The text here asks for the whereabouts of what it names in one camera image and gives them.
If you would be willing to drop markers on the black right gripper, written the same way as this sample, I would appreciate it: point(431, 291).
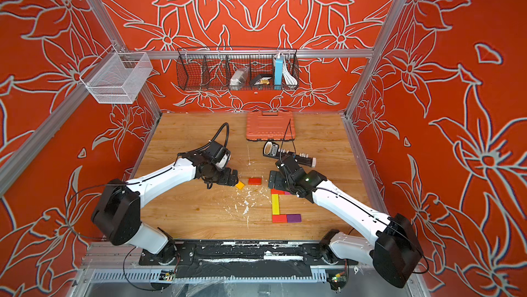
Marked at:
point(278, 180)

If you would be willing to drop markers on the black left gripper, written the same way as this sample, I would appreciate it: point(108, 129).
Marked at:
point(226, 180)

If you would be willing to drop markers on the orange block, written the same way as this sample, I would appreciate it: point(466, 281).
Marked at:
point(240, 185)

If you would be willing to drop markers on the small red block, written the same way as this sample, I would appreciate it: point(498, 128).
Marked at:
point(255, 181)

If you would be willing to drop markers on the lime yellow long block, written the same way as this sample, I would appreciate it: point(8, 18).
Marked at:
point(275, 204)

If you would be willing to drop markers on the dark purple block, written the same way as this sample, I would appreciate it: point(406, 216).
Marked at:
point(293, 218)

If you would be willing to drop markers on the long red block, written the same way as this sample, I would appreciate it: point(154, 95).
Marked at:
point(282, 218)

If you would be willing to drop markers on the red cube block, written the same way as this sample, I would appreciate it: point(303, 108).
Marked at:
point(277, 192)

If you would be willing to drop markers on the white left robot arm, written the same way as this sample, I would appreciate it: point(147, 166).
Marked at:
point(118, 212)

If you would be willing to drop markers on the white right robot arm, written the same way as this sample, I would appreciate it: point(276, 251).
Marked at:
point(391, 247)

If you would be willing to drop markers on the orange plastic tool case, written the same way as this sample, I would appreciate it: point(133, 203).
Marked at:
point(270, 126)

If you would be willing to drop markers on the silver packet in basket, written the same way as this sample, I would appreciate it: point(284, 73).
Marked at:
point(239, 78)

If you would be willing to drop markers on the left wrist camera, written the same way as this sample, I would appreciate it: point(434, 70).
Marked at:
point(217, 154)

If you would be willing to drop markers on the black wire wall basket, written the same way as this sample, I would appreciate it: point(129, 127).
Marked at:
point(211, 70)

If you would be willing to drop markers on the white wire basket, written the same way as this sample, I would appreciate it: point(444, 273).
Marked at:
point(118, 78)

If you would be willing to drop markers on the aluminium frame post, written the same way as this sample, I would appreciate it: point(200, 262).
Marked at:
point(110, 29)

